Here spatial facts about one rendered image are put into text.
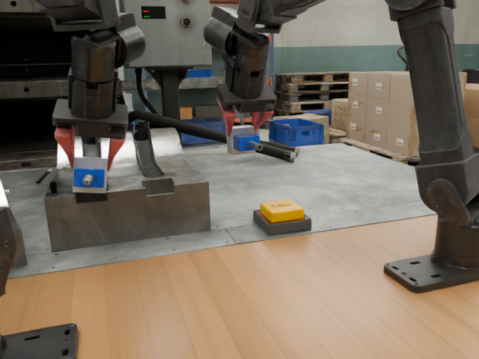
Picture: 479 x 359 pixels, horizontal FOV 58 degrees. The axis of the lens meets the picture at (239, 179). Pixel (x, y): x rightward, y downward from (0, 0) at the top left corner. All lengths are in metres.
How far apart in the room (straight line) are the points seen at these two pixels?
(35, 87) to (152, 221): 0.87
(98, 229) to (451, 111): 0.54
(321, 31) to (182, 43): 6.58
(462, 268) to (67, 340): 0.49
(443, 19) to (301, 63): 7.35
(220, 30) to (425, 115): 0.38
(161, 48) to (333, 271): 1.13
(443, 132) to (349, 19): 7.74
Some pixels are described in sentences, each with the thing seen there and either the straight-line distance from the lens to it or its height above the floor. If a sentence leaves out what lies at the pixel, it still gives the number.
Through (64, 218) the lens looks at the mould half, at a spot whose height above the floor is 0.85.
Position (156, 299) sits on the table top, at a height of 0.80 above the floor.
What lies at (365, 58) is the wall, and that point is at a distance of 8.45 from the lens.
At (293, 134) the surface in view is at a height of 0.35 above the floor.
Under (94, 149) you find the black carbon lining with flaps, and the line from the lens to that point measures 0.98.
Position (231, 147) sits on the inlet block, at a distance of 0.87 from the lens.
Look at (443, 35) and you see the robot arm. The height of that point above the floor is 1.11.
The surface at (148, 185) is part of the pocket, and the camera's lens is 0.77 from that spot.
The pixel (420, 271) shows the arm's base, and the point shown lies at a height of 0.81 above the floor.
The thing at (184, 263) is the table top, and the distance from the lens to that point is 0.66.
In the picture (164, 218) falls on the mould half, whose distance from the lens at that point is 0.74.
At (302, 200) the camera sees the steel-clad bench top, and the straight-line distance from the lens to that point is 0.92.
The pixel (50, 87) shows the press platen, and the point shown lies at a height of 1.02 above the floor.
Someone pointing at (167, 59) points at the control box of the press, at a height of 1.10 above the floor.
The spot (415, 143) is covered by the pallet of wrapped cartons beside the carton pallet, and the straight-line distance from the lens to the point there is 4.54.
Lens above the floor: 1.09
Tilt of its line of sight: 15 degrees down
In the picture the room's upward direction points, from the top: 1 degrees counter-clockwise
